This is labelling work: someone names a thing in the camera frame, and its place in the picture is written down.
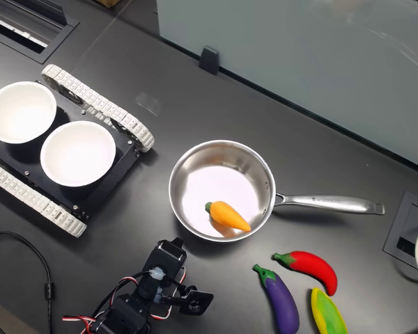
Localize orange toy carrot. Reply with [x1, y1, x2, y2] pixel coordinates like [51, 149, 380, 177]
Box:
[204, 200, 252, 232]

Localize purple toy aubergine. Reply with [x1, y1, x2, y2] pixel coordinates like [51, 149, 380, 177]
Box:
[252, 264, 300, 334]

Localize red toy chilli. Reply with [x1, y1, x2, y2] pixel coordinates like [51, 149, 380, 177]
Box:
[272, 250, 339, 297]

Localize yellow green toy corn cob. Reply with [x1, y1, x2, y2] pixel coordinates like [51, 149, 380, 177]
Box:
[310, 287, 349, 334]

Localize pale grey putty lump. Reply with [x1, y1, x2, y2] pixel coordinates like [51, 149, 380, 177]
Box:
[149, 266, 167, 303]

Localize white bowl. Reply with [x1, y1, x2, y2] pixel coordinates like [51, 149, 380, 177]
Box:
[40, 120, 118, 188]
[0, 81, 59, 145]

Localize clear tape piece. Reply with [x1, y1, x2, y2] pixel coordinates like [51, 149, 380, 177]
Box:
[134, 91, 162, 117]

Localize black vehicle with white tracks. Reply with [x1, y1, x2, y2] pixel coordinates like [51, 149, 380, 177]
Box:
[0, 63, 156, 239]

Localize black partition clip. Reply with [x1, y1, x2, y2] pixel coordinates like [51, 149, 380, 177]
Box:
[199, 46, 220, 76]

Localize frosted glass partition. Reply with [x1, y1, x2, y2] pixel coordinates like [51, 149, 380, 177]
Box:
[155, 0, 418, 173]

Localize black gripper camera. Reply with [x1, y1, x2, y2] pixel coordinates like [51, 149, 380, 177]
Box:
[170, 285, 215, 317]

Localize steel pan with long handle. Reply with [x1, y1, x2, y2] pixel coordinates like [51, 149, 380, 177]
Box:
[169, 139, 386, 244]

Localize long black cable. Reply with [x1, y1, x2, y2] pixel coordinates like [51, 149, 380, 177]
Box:
[0, 231, 56, 334]

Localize black table cable box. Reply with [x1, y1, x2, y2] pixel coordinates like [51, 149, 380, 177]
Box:
[382, 190, 418, 271]
[0, 0, 81, 65]

